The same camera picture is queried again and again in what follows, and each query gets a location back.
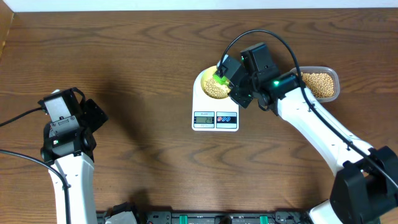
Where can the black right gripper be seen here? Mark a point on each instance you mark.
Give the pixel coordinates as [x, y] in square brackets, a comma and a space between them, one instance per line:
[238, 98]

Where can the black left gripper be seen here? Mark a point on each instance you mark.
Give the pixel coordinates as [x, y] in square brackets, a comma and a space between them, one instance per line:
[94, 114]

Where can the green plastic measuring scoop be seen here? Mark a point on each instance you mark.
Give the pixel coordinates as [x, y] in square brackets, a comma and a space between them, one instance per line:
[221, 80]

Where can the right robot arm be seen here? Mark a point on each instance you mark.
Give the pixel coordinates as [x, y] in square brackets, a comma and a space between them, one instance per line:
[365, 185]

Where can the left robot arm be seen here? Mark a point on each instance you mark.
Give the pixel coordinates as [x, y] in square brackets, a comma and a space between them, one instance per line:
[68, 151]

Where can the soybeans in yellow bowl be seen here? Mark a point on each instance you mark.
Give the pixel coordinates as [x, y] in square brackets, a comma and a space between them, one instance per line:
[215, 90]

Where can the yellow plastic bowl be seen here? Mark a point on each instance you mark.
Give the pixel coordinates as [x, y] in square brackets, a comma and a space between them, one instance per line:
[208, 73]

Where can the white digital kitchen scale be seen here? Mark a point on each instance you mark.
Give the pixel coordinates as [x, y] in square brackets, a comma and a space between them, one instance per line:
[209, 114]

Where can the pile of dried soybeans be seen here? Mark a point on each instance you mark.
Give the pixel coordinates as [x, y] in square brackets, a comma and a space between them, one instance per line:
[320, 84]

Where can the clear plastic bean container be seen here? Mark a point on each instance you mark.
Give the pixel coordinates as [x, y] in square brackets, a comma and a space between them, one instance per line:
[331, 73]

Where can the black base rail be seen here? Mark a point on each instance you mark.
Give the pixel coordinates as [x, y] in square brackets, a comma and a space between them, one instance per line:
[129, 213]

